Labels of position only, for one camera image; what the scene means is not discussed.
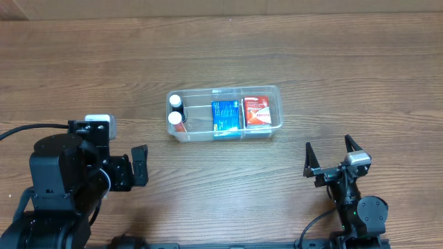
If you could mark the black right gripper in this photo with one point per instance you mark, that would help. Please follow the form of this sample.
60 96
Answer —
332 171

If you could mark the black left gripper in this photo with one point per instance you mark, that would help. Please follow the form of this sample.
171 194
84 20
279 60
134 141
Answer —
125 171

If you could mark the orange tube with white cap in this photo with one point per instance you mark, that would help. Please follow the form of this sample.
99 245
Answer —
176 124

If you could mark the dark bottle with white cap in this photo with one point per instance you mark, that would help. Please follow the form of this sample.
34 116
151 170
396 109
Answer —
177 105

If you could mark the red Panadol box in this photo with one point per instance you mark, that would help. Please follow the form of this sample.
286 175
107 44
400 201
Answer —
256 109

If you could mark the blue VapoDrops box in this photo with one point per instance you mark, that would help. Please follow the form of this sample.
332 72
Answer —
226 119

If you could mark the white bandage box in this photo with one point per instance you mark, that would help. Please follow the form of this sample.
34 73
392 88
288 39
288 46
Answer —
256 126

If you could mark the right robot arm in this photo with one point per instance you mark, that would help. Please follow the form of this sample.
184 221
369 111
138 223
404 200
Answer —
362 217

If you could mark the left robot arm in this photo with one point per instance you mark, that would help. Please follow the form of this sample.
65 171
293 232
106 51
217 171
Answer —
71 172

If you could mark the clear plastic container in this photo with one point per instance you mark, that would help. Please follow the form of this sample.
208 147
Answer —
202 115

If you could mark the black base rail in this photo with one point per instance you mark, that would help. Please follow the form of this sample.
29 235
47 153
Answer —
138 242

